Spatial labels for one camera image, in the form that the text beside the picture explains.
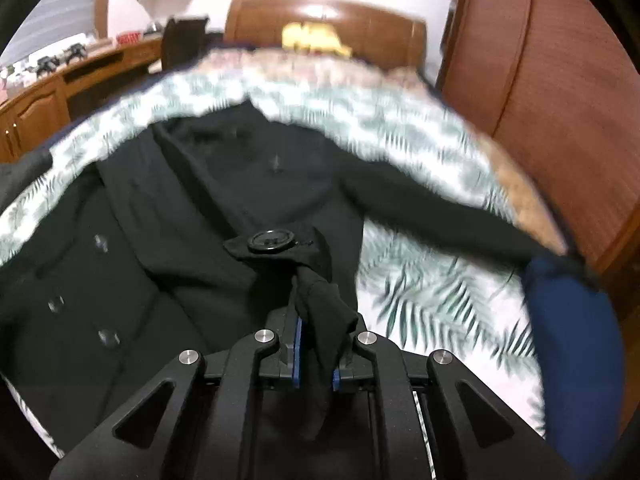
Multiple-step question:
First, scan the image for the grey window blind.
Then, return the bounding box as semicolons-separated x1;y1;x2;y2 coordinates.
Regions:
0;0;102;58

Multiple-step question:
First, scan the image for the wooden headboard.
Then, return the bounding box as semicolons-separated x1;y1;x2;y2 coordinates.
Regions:
223;0;429;72

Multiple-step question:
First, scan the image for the yellow plush toy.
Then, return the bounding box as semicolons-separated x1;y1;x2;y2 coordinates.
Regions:
281;21;354;57

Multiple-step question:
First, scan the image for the floral quilt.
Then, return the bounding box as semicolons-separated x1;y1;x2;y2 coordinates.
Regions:
190;46;568;257

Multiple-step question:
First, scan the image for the wooden desk cabinet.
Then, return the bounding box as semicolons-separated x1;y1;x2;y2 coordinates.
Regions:
0;37;164;164

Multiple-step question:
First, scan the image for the dark grey cloth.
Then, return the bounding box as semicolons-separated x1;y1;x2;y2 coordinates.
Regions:
0;150;54;198

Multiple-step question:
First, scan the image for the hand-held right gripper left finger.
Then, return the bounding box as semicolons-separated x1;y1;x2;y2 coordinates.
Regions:
49;307;304;480

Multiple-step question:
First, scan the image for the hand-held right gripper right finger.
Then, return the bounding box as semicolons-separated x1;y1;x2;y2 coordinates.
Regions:
332;331;592;480

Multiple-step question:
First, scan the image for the wooden wardrobe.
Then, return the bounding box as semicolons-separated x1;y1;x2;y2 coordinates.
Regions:
434;0;640;288

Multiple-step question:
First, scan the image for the black coat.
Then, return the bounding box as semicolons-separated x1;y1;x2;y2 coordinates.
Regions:
0;99;568;443

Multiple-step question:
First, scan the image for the black chair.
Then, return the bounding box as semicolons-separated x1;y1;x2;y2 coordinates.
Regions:
161;16;210;73

